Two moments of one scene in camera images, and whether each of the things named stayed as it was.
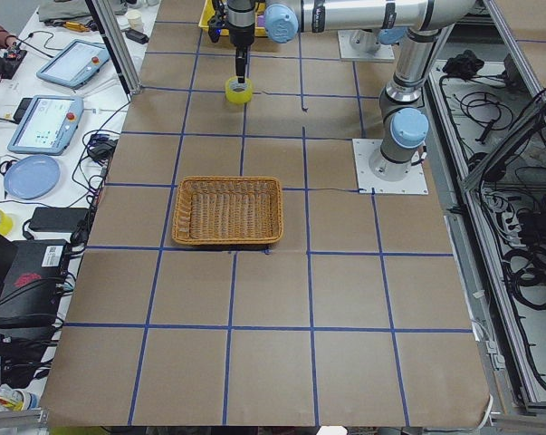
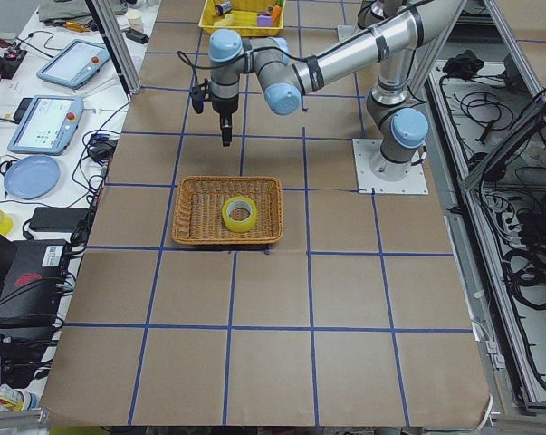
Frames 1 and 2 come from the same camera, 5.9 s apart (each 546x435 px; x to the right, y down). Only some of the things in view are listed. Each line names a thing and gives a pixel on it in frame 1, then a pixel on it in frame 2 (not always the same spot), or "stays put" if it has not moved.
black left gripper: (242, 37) to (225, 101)
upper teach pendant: (75, 64) stays put
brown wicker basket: (227, 210) stays put
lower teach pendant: (48, 125) stays put
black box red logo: (31, 292) stays put
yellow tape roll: (238, 92) to (244, 225)
